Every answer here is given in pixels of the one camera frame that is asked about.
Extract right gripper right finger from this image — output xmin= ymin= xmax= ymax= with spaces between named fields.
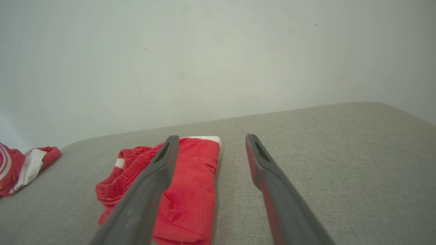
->
xmin=245 ymin=134 xmax=336 ymax=245

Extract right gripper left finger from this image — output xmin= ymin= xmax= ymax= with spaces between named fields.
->
xmin=89 ymin=135 xmax=180 ymax=245

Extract red white-hemmed shorts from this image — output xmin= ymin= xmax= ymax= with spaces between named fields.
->
xmin=95 ymin=136 xmax=222 ymax=245

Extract red Bulls basketball jersey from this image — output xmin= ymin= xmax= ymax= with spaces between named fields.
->
xmin=0 ymin=142 xmax=62 ymax=200

